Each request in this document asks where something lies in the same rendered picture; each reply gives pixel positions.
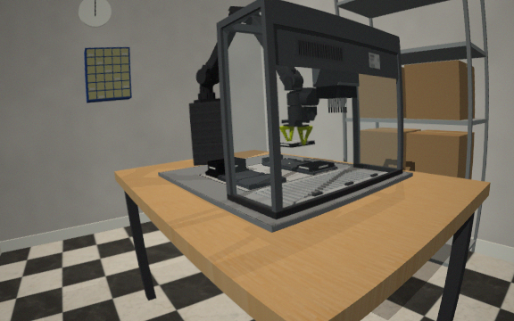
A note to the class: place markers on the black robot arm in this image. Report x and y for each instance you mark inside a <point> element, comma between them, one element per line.
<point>208,74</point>

